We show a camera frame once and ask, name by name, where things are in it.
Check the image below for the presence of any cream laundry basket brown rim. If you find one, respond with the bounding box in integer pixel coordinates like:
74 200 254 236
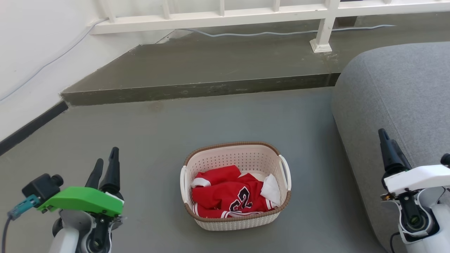
180 141 292 231

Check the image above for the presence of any white wall cable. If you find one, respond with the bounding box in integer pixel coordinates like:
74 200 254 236
0 18 108 102

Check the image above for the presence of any red basketball jersey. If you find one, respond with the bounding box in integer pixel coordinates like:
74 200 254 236
191 165 278 219

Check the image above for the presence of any black baseboard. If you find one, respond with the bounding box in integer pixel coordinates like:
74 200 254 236
0 100 69 157

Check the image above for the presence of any grey left camera cable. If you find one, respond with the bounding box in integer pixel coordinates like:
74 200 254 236
1 215 13 253

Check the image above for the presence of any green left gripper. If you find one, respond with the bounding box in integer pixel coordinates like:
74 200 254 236
37 147 124 217

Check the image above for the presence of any white railing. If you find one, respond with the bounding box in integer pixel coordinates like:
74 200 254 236
90 0 450 53

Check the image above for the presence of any grey concrete step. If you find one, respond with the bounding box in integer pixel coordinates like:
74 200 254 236
60 12 450 107

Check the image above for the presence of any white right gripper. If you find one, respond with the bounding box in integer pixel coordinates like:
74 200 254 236
378 128 450 196

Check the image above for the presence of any teal cable connector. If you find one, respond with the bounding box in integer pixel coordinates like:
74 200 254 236
8 195 41 220

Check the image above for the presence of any grey fabric sofa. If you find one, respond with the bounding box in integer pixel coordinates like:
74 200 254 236
331 42 450 253

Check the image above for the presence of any grey floor cable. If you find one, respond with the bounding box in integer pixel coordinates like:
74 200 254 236
182 24 396 38

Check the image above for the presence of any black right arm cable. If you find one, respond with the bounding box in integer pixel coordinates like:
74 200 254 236
389 232 401 253

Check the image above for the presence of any white cloth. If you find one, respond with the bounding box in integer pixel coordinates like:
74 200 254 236
260 173 282 206

